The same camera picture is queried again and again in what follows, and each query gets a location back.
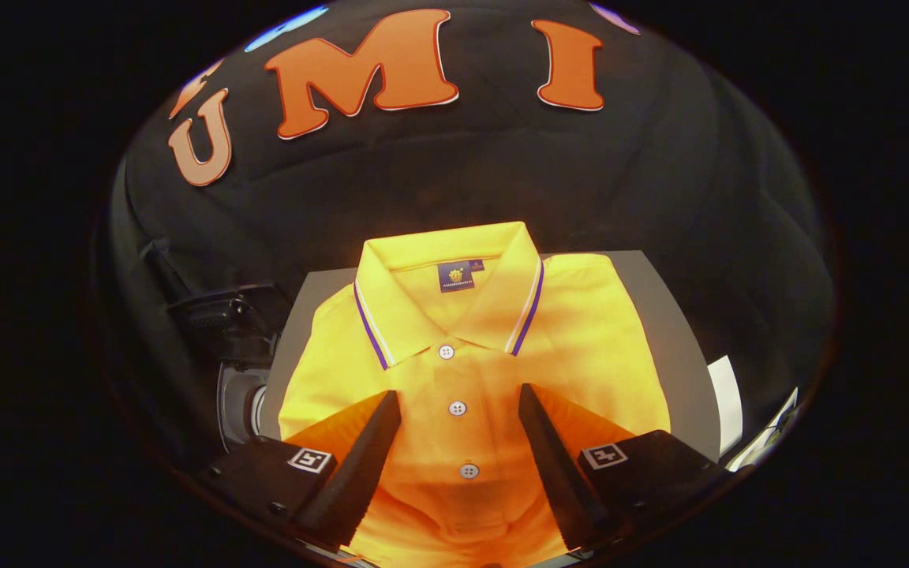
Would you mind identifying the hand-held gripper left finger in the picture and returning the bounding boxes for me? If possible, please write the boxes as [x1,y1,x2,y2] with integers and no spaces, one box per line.
[196,389,402,553]

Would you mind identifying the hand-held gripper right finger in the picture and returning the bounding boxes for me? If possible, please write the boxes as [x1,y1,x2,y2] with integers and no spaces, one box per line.
[518,383,741,553]

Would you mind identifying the yellow polo shirt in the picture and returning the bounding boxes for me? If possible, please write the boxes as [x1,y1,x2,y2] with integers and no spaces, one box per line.
[277,221,672,568]

